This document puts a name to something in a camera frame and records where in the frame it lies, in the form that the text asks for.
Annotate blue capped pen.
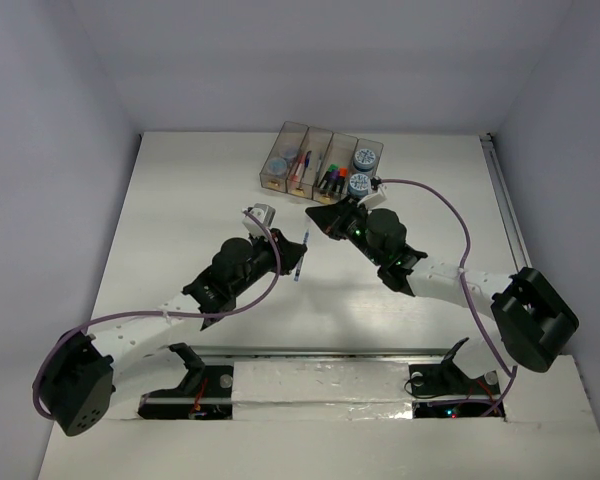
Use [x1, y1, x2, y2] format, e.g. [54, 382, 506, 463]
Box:
[300, 150, 312, 183]

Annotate paperclip jar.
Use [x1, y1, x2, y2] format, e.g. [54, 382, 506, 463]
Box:
[278, 144, 299, 162]
[264, 157, 289, 178]

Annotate clear drawer bin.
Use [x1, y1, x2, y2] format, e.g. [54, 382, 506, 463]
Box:
[341, 138, 386, 209]
[287, 127, 333, 200]
[312, 133, 357, 205]
[259, 121, 308, 193]

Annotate grey blue pen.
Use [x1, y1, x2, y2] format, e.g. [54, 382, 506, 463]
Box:
[314, 152, 323, 182]

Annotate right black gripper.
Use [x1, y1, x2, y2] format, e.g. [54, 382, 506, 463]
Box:
[307, 193, 384, 266]

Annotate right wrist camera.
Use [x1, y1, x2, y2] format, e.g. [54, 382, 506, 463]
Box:
[358, 176, 387, 210]

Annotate foil covered front board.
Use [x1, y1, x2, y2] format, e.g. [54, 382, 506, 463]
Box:
[231, 359, 413, 421]

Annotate pink gel pen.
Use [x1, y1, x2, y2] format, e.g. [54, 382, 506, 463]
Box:
[290, 154, 305, 184]

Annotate right aluminium rail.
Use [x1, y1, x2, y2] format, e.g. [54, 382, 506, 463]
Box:
[479, 132, 559, 356]

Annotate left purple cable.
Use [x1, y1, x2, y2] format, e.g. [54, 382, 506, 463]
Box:
[32, 209, 284, 422]

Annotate clear blue pen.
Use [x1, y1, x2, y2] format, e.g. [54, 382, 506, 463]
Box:
[293, 236, 308, 282]

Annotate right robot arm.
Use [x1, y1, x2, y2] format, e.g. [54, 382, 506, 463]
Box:
[306, 198, 579, 399]

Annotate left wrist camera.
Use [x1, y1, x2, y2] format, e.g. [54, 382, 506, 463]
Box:
[242, 203, 276, 238]

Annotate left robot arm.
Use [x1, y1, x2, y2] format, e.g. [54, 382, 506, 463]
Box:
[32, 228, 307, 436]

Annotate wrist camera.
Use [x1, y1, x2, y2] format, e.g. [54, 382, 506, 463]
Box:
[358, 176, 387, 210]
[242, 203, 276, 238]

